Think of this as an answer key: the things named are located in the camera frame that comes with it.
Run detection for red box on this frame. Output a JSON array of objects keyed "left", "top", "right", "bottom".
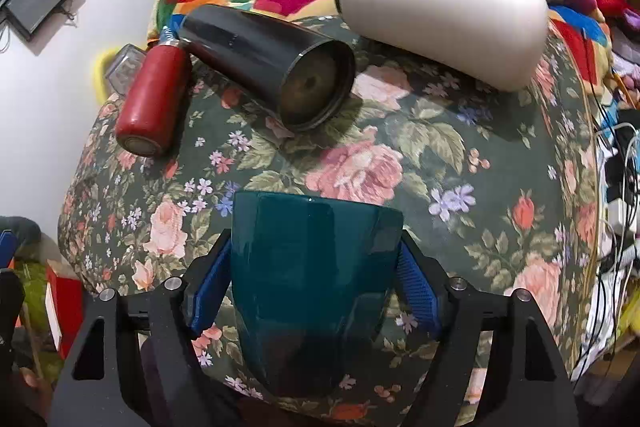
[{"left": 44, "top": 259, "right": 84, "bottom": 359}]

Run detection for floral bedsheet mattress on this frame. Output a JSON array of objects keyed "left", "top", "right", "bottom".
[{"left": 56, "top": 16, "right": 601, "bottom": 423}]

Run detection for dark teal cup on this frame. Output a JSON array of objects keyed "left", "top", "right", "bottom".
[{"left": 231, "top": 191, "right": 404, "bottom": 398}]

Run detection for clear glass cup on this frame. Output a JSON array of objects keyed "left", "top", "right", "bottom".
[{"left": 104, "top": 43, "right": 145, "bottom": 95}]

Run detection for red bottle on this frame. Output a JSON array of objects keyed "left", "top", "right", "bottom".
[{"left": 115, "top": 39, "right": 192, "bottom": 157}]

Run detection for white cables bundle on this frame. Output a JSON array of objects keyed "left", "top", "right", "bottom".
[{"left": 574, "top": 81, "right": 640, "bottom": 377}]

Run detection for black thermos flask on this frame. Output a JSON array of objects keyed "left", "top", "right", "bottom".
[{"left": 160, "top": 4, "right": 356, "bottom": 133}]

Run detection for white thermos flask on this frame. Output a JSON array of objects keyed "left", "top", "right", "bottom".
[{"left": 335, "top": 0, "right": 548, "bottom": 92}]

